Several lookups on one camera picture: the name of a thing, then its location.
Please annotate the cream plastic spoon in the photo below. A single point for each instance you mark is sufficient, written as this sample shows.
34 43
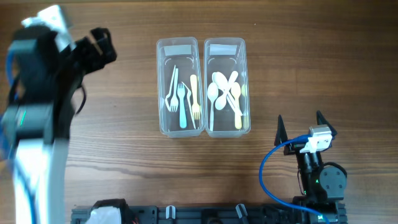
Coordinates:
236 92

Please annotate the white plastic spoon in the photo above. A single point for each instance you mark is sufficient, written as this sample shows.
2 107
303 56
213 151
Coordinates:
212 94
230 100
224 85

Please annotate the cream plastic fork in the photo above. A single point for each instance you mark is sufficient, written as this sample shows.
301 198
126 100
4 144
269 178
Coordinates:
195 105

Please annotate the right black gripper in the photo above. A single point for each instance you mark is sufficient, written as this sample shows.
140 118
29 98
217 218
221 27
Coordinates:
282 134

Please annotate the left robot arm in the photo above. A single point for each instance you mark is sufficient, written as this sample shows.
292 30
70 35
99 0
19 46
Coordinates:
39 113

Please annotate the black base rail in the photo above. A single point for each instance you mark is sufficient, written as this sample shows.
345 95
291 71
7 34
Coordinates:
267 213

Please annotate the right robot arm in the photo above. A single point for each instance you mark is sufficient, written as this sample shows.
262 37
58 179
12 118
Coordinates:
322 183

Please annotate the pale blue plastic fork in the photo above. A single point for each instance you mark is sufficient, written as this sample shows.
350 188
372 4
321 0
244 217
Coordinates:
182 113

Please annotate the clear plastic container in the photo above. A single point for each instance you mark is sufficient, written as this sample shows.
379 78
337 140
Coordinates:
227 54
182 52

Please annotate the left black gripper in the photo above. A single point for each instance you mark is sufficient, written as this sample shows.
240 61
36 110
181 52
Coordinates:
94 61

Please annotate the white plastic fork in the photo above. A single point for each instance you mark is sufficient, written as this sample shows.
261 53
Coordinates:
174 100
170 90
189 94

